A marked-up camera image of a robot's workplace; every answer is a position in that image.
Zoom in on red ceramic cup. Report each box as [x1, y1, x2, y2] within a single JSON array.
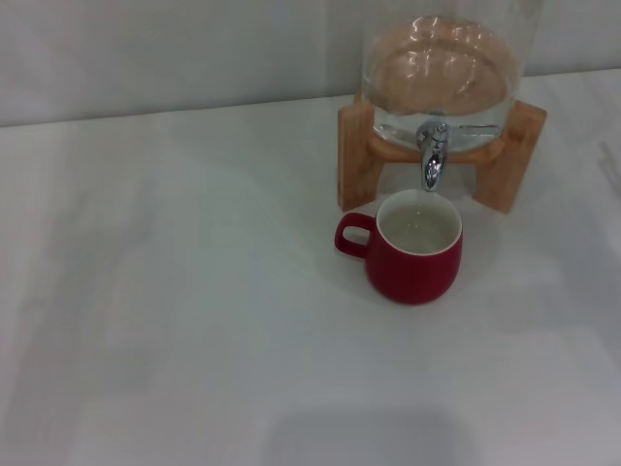
[[333, 188, 465, 307]]

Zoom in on glass water dispenser jar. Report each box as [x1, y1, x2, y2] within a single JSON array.
[[361, 0, 540, 152]]

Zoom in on chrome faucet with lever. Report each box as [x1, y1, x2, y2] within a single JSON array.
[[415, 120, 501, 193]]

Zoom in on wooden dispenser stand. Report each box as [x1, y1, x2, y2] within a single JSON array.
[[338, 91, 548, 215]]

